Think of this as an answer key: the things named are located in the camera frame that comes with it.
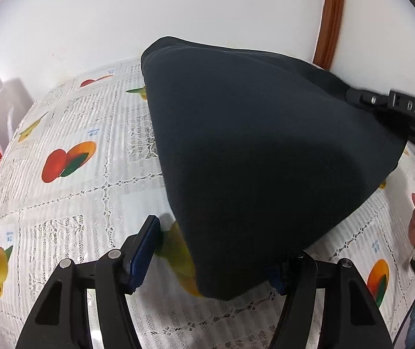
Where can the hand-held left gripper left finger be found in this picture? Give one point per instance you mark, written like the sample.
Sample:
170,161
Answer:
145,254

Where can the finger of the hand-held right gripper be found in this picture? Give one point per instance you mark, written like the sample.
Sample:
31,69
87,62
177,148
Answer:
393,101

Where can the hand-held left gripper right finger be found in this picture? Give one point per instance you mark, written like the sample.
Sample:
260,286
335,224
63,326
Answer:
298,280

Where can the dark navy shirt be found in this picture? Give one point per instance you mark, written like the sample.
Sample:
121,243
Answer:
258,152

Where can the fruit print tablecloth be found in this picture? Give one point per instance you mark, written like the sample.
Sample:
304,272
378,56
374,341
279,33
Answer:
83,207

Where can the brown wooden door frame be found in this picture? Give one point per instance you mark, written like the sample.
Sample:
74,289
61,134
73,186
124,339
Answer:
331,14

